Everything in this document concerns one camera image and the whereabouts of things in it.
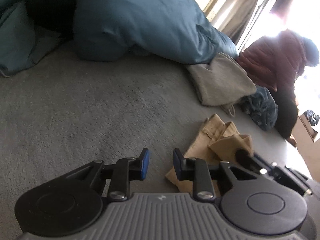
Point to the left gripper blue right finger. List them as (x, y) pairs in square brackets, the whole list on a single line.
[(195, 170)]

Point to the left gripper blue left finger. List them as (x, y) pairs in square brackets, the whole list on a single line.
[(124, 172)]

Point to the beige trousers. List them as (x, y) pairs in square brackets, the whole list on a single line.
[(218, 141)]

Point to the blue denim jeans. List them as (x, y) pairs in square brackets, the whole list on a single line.
[(261, 107)]

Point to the shoes on white box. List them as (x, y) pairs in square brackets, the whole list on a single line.
[(312, 130)]

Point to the grey bed blanket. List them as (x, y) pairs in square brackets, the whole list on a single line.
[(64, 113)]

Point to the seated person in maroon jacket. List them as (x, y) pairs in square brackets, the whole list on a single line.
[(276, 63)]

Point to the blue duvet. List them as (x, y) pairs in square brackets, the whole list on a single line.
[(105, 30)]

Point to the grey sweatpants with drawstring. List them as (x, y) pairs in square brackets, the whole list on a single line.
[(221, 83)]

